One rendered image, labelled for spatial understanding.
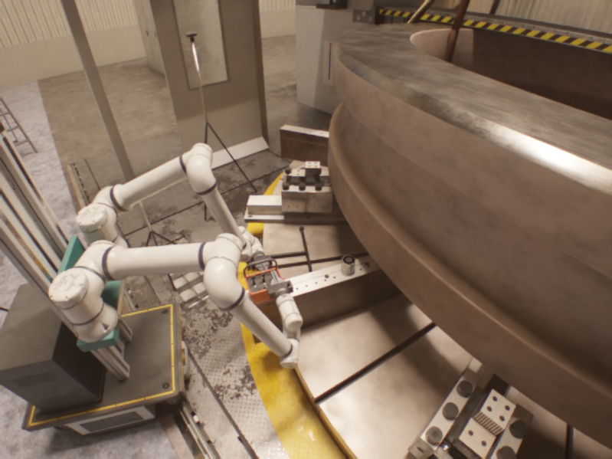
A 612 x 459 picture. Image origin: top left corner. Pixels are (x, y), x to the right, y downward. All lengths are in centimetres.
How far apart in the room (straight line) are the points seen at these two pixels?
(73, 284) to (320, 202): 192
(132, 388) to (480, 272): 195
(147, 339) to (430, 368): 181
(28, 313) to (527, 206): 227
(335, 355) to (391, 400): 41
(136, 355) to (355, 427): 139
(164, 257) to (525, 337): 141
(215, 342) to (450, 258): 177
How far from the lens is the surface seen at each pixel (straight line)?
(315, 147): 367
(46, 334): 193
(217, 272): 113
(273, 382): 229
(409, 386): 202
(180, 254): 127
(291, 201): 267
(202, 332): 257
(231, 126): 463
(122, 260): 143
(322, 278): 187
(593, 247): 109
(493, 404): 154
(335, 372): 198
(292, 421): 220
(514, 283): 140
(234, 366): 238
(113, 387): 222
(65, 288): 143
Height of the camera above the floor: 211
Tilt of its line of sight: 41 degrees down
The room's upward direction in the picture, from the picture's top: straight up
